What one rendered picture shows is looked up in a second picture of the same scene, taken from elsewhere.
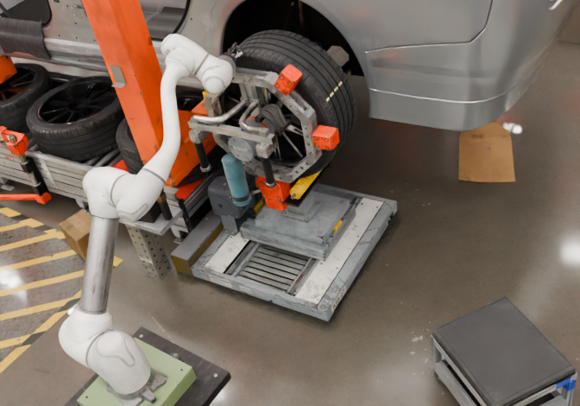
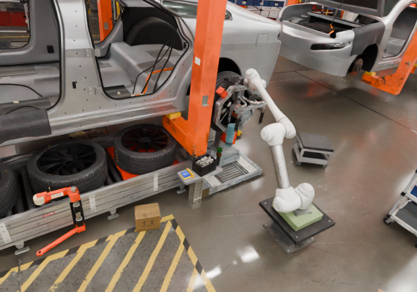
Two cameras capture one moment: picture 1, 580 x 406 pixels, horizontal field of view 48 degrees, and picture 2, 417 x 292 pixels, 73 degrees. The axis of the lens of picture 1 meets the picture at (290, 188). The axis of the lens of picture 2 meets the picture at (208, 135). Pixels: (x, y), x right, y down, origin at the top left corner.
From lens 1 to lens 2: 3.47 m
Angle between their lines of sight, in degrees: 60
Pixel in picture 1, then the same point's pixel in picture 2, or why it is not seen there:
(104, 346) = (309, 188)
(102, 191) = (282, 131)
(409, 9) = (262, 54)
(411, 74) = not seen: hidden behind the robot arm
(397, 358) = not seen: hidden behind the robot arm
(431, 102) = not seen: hidden behind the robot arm
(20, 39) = (20, 127)
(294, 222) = (224, 151)
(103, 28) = (208, 76)
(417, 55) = (259, 71)
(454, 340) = (309, 145)
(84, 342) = (297, 197)
